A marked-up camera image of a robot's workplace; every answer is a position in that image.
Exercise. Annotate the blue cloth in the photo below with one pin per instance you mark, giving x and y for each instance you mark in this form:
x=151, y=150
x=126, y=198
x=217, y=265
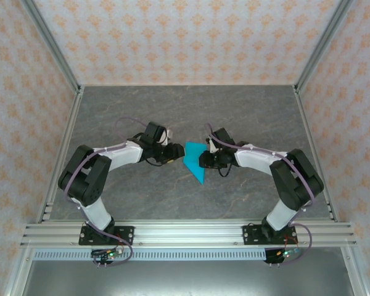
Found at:
x=192, y=158

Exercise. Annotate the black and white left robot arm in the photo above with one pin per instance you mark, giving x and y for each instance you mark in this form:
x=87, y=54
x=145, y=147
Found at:
x=123, y=154

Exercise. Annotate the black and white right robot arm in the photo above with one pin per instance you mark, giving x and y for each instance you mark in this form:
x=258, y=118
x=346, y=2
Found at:
x=293, y=182

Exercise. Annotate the grey metal sheet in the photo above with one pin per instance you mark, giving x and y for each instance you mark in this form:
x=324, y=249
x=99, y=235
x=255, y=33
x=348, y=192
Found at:
x=185, y=279

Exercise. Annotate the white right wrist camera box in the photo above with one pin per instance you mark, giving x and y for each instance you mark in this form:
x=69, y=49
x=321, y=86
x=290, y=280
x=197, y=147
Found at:
x=212, y=146

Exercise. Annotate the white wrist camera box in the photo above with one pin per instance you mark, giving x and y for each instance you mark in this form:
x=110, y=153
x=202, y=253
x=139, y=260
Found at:
x=212, y=146
x=166, y=136

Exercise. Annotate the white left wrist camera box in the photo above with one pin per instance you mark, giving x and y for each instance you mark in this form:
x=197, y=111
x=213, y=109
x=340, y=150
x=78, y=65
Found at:
x=166, y=136

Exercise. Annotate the aluminium mounting rail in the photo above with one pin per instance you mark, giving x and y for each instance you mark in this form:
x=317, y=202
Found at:
x=188, y=234

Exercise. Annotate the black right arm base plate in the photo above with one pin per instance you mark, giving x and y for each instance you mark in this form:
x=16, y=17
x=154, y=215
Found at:
x=253, y=235

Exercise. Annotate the aluminium table side rail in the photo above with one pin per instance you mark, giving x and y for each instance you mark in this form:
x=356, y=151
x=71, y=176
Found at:
x=314, y=154
x=63, y=154

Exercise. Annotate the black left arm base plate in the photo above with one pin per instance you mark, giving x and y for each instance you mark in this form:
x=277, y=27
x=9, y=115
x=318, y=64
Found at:
x=124, y=235

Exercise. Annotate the aluminium frame post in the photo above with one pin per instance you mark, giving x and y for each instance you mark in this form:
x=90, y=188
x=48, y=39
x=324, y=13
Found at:
x=49, y=43
x=325, y=43

